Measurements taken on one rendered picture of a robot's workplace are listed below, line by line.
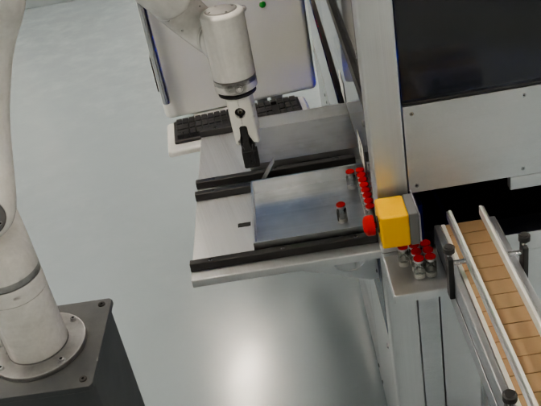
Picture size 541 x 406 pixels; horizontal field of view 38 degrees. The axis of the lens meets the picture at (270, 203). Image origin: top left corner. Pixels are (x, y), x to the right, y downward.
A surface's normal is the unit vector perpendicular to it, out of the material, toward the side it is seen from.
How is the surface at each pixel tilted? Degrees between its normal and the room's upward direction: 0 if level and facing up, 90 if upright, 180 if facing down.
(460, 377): 90
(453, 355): 90
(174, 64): 90
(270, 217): 0
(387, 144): 90
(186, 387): 0
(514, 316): 0
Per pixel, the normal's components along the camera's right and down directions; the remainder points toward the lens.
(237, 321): -0.16, -0.83
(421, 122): 0.04, 0.53
